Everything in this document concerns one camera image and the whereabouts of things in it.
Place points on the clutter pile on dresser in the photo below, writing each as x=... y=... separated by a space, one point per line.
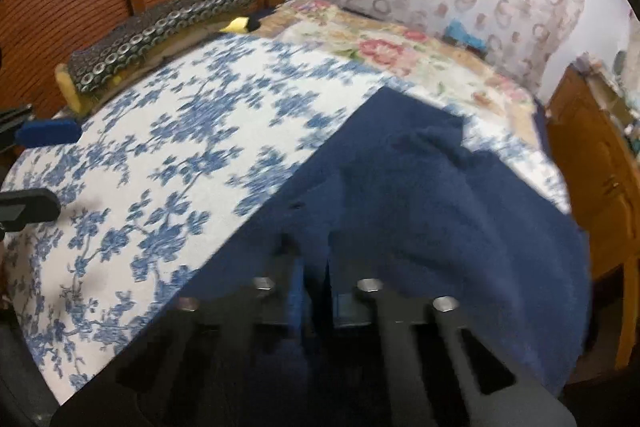
x=607 y=77

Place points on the wooden dresser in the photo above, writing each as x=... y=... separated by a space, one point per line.
x=595 y=167

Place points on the white blue floral cloth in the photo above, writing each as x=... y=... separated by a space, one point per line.
x=200 y=132

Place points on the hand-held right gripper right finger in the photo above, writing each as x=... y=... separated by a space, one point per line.
x=345 y=307

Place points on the light blue cloth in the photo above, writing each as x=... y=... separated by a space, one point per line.
x=465 y=36

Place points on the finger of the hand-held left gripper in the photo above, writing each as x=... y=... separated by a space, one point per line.
x=30 y=207
x=47 y=133

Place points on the cream red floral blanket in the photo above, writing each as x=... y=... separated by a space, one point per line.
x=380 y=52

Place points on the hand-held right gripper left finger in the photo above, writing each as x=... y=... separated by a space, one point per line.
x=295 y=302

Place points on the navy t-shirt with orange print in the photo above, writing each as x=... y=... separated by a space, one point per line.
x=425 y=207

